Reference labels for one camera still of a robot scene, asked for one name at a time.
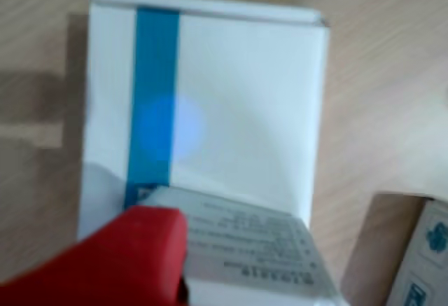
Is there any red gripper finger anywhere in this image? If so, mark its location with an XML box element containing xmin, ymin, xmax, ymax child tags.
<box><xmin>0</xmin><ymin>205</ymin><xmax>192</xmax><ymax>306</ymax></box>

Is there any white box with blue stripe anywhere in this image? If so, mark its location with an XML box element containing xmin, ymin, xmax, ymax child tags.
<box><xmin>77</xmin><ymin>0</ymin><xmax>333</xmax><ymax>237</ymax></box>

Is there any translucent tape flap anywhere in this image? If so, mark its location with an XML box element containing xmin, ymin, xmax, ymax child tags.
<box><xmin>83</xmin><ymin>162</ymin><xmax>127</xmax><ymax>213</ymax></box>

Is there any white box with printed icons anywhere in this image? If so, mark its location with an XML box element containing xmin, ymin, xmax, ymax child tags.
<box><xmin>384</xmin><ymin>197</ymin><xmax>448</xmax><ymax>306</ymax></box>

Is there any small white box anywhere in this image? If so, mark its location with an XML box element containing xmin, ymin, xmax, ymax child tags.
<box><xmin>134</xmin><ymin>186</ymin><xmax>344</xmax><ymax>306</ymax></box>

